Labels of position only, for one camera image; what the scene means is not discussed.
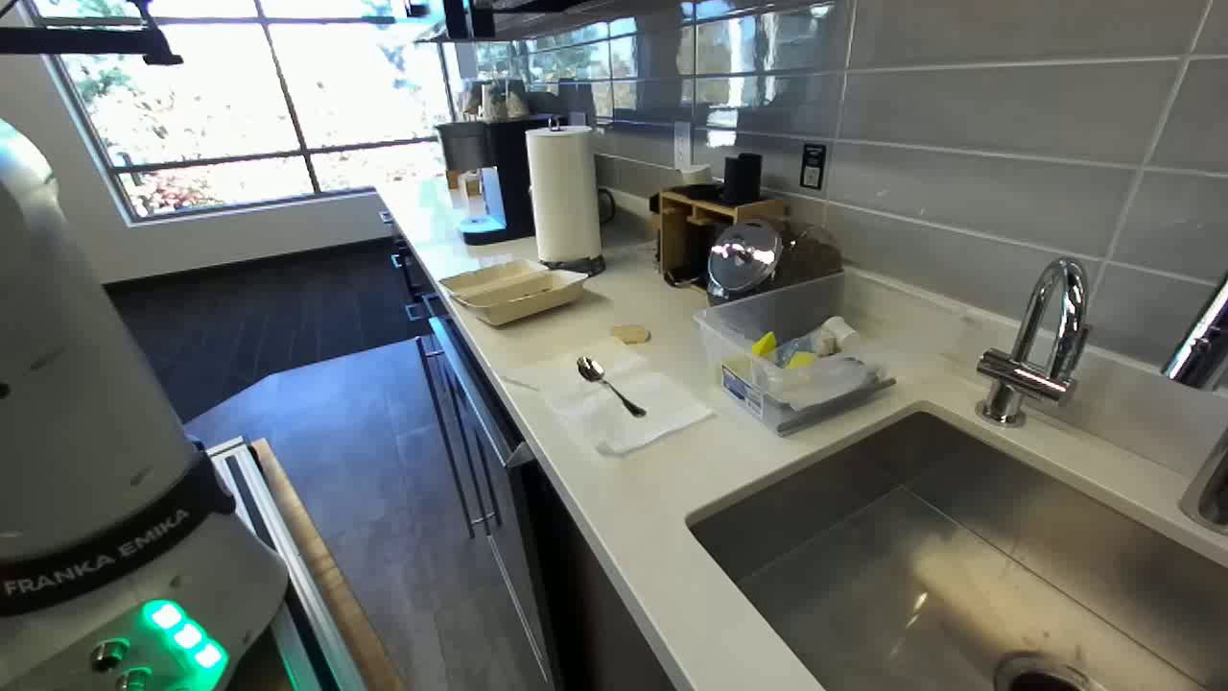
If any silver metal spoon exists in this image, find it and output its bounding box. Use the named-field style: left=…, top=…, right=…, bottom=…
left=570, top=352, right=649, bottom=424

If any white paper napkin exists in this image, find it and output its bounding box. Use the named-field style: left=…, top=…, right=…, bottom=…
left=513, top=342, right=717, bottom=463

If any black paper towel holder base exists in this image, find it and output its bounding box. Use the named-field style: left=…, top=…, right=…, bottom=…
left=541, top=250, right=610, bottom=278

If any white foam tray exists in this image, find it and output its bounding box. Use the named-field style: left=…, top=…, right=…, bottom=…
left=437, top=259, right=596, bottom=332

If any clear plastic storage bin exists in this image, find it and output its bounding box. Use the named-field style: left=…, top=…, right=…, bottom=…
left=689, top=269, right=896, bottom=438

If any white paper towel roll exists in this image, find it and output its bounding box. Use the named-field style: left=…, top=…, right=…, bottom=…
left=520, top=123, right=607, bottom=264

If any clear plastic bag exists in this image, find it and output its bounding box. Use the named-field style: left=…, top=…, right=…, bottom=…
left=721, top=349, right=890, bottom=419

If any black box on rack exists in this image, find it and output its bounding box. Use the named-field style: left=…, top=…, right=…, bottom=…
left=721, top=150, right=767, bottom=209

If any black coffee machine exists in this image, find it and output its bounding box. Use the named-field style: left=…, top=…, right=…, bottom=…
left=433, top=117, right=557, bottom=246

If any stainless steel sink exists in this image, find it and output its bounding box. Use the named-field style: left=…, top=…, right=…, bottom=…
left=685, top=402, right=1228, bottom=691

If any robot stand with wooden edge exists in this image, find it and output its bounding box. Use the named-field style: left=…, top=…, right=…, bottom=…
left=208, top=433, right=408, bottom=691

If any chrome curved faucet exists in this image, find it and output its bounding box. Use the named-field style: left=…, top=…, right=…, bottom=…
left=976, top=259, right=1093, bottom=432

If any large grid window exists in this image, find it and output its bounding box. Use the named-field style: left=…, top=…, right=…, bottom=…
left=24, top=0, right=452, bottom=223

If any sink drain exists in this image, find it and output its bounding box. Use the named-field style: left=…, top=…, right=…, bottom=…
left=990, top=649, right=1089, bottom=691

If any chrome tall faucet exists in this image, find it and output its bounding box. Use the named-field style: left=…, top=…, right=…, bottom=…
left=1157, top=272, right=1228, bottom=529

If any dishwasher with bar handle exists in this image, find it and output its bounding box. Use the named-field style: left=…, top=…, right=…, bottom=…
left=413, top=304, right=566, bottom=685

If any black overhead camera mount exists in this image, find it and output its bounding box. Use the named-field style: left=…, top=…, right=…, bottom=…
left=0, top=0, right=185, bottom=70

